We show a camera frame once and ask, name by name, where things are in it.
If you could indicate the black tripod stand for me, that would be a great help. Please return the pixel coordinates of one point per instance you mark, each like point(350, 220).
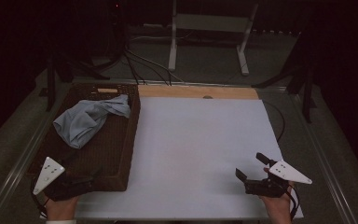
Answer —
point(50, 90)
point(307, 99)

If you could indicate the brown wicker basket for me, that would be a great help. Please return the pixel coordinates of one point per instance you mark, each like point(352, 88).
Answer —
point(112, 149)

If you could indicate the person's right hand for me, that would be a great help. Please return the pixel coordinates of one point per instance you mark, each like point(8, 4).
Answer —
point(279, 208)

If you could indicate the aluminium frame rail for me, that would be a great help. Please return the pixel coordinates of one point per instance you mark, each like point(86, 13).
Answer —
point(326, 174)
point(230, 84)
point(21, 165)

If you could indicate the white board sheet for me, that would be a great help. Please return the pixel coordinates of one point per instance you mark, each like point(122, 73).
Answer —
point(199, 140)

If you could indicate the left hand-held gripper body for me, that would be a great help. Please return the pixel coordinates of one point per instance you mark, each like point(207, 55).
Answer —
point(48, 174)

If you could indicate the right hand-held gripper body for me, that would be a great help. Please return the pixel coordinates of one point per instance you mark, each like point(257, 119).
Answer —
point(286, 171)

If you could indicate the white power strip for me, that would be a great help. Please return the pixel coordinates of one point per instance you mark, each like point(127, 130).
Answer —
point(276, 31)

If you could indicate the light blue knit garment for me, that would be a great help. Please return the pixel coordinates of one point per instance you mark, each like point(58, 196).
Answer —
point(84, 124)

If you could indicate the white metal stand frame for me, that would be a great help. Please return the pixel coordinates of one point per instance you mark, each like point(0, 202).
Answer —
point(173, 46)

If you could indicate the person's left hand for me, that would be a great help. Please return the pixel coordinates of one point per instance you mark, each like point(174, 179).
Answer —
point(60, 210)

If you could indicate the dark equipment with red light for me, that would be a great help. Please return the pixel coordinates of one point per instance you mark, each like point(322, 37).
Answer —
point(117, 18)

